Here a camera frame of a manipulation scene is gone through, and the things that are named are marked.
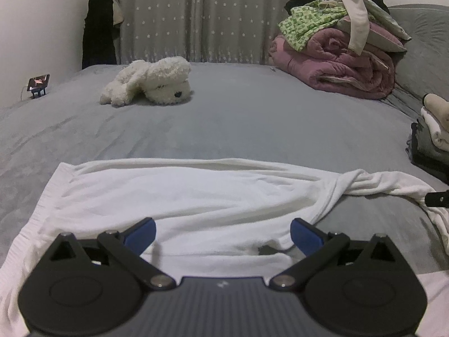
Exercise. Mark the hanging black garment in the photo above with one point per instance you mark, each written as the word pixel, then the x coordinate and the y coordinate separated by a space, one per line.
pixel 98 31

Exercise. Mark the dark folded clothes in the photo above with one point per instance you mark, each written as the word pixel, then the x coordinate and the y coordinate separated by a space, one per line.
pixel 426 154

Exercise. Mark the cream garment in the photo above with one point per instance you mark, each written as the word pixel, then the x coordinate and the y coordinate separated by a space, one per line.
pixel 357 24

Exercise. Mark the white garment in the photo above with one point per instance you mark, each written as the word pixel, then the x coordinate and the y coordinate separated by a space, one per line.
pixel 436 135
pixel 175 189

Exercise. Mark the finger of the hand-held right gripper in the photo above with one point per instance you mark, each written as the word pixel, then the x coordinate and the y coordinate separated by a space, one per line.
pixel 436 199

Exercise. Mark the smartphone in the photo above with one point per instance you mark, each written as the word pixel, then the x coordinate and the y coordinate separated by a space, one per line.
pixel 38 81

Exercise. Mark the beige folded garment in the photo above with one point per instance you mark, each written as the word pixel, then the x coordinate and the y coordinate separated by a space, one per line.
pixel 438 107

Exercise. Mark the hanging beige garment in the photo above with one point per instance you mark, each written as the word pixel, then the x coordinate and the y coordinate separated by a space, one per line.
pixel 117 12

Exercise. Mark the grey star curtain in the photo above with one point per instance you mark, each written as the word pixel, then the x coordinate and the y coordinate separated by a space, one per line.
pixel 217 17

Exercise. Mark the green patterned cloth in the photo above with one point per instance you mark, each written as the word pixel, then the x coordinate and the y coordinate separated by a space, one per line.
pixel 301 24

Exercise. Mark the pale striped cloth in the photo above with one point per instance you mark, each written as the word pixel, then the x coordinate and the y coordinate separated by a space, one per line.
pixel 386 17

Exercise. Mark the white plush dog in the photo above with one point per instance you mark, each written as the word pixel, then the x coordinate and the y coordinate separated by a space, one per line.
pixel 158 77

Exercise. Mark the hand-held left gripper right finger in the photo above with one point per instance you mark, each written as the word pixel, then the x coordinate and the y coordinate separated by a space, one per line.
pixel 305 238

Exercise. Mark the grey headboard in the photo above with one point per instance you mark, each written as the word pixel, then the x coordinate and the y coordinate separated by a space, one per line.
pixel 421 42

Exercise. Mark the pink quilt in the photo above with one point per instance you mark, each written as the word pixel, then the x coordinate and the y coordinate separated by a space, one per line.
pixel 333 66

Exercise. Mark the pink pillow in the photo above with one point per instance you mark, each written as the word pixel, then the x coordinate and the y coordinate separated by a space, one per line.
pixel 382 40

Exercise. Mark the blue phone stand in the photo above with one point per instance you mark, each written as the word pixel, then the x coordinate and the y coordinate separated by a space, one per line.
pixel 37 92

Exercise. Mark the white folded garment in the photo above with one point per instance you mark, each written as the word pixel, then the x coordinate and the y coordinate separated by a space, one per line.
pixel 436 135

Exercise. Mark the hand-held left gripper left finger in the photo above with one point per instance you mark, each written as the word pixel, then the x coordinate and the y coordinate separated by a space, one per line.
pixel 142 235

